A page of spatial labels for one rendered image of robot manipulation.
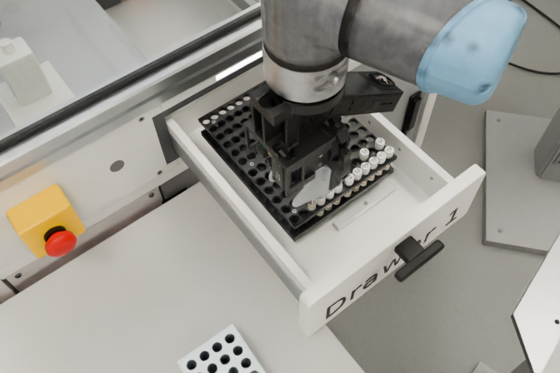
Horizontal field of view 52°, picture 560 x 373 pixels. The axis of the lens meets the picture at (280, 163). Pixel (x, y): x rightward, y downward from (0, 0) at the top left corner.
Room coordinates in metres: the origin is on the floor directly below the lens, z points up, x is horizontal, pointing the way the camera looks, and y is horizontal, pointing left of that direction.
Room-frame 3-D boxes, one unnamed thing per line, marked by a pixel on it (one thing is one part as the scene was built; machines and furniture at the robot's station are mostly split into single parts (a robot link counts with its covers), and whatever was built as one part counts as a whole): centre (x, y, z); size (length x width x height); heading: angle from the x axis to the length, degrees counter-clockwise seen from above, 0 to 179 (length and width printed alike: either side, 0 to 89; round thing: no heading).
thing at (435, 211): (0.32, -0.14, 0.87); 0.29 x 0.02 x 0.11; 126
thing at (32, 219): (0.37, 0.31, 0.88); 0.07 x 0.05 x 0.07; 126
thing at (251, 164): (0.48, -0.02, 0.87); 0.22 x 0.18 x 0.06; 36
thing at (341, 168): (0.35, -0.05, 1.03); 0.05 x 0.02 x 0.09; 36
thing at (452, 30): (0.32, -0.12, 1.25); 0.11 x 0.11 x 0.08; 57
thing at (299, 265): (0.49, -0.02, 0.86); 0.40 x 0.26 x 0.06; 36
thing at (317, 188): (0.34, -0.03, 0.98); 0.06 x 0.03 x 0.09; 126
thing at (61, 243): (0.35, 0.29, 0.88); 0.04 x 0.03 x 0.04; 126
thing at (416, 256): (0.30, -0.15, 0.91); 0.07 x 0.04 x 0.01; 126
